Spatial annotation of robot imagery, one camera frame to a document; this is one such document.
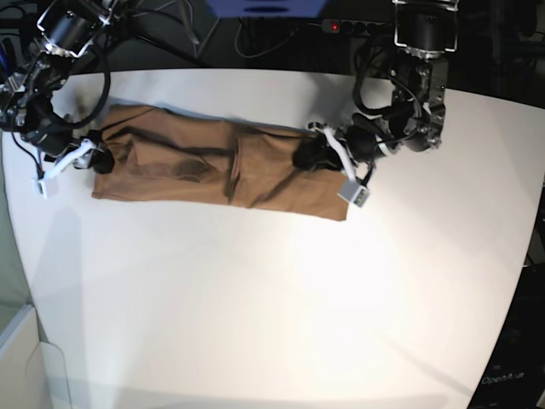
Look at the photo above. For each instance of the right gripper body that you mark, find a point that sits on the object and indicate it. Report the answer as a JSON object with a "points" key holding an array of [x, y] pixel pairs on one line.
{"points": [[85, 147]]}

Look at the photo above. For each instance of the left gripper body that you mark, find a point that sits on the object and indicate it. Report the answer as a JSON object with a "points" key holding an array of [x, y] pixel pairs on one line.
{"points": [[338, 150]]}

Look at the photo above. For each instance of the brown T-shirt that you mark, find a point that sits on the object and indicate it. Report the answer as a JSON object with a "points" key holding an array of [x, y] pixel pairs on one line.
{"points": [[160, 155]]}

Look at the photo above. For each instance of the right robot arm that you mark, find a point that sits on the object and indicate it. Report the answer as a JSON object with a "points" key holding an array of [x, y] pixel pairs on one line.
{"points": [[66, 32]]}

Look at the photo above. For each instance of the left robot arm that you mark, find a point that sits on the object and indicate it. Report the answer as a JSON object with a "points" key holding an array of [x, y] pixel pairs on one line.
{"points": [[410, 53]]}

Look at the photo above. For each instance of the black power strip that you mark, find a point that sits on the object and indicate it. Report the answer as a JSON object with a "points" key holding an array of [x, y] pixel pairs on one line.
{"points": [[354, 28]]}

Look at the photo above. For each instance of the black tripod stand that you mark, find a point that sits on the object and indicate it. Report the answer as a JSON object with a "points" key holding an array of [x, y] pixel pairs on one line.
{"points": [[146, 39]]}

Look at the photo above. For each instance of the white box at corner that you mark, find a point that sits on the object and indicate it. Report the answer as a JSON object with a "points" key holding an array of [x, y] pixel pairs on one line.
{"points": [[33, 372]]}

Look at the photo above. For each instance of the black OpenArm equipment case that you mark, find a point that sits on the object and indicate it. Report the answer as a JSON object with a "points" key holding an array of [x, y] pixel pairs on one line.
{"points": [[514, 375]]}

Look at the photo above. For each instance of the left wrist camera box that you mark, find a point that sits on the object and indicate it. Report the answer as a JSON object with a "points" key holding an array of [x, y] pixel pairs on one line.
{"points": [[354, 193]]}

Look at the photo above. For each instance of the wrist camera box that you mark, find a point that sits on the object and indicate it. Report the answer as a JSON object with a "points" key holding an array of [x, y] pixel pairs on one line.
{"points": [[45, 188], [354, 193]]}

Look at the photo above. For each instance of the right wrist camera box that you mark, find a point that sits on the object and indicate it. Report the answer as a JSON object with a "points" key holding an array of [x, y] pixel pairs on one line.
{"points": [[45, 188]]}

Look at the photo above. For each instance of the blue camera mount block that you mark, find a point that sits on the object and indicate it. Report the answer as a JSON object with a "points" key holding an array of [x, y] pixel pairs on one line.
{"points": [[266, 8]]}

